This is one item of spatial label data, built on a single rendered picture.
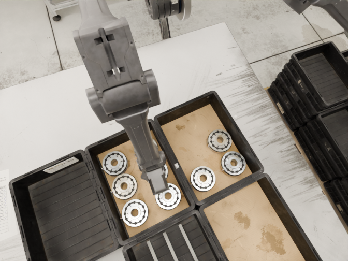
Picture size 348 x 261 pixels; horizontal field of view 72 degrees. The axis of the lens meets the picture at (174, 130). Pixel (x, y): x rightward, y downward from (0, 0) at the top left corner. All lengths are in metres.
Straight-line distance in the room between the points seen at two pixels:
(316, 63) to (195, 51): 0.87
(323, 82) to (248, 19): 1.16
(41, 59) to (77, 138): 1.43
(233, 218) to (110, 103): 0.78
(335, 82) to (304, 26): 1.08
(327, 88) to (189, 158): 1.13
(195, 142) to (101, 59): 0.77
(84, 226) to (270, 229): 0.73
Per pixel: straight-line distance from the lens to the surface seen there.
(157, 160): 0.67
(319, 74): 1.88
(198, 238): 1.01
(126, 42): 0.36
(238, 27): 2.62
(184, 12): 1.03
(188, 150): 1.05
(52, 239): 1.12
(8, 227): 1.35
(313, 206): 1.30
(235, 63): 1.45
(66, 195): 1.10
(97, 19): 0.39
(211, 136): 1.04
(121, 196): 1.00
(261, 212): 1.06
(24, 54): 2.72
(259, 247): 1.06
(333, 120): 1.90
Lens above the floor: 1.84
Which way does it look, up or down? 70 degrees down
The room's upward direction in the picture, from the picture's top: straight up
